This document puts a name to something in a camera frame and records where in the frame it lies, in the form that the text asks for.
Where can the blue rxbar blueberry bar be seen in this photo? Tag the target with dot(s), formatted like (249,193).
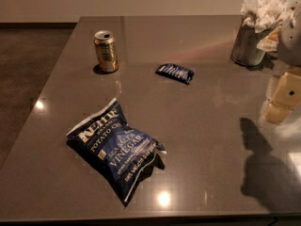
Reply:
(176,72)

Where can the crumpled white paper napkins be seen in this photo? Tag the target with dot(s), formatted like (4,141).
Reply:
(268,16)

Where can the gold soda can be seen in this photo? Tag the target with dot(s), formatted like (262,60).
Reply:
(106,52)

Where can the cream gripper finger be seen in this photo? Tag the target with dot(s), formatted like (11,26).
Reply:
(283,95)

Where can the metal cylindrical container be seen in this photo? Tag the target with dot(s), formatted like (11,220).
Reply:
(244,51)

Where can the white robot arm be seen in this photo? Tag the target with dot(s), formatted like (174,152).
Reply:
(289,45)

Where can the blue kettle chip bag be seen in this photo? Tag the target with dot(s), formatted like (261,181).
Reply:
(116,150)

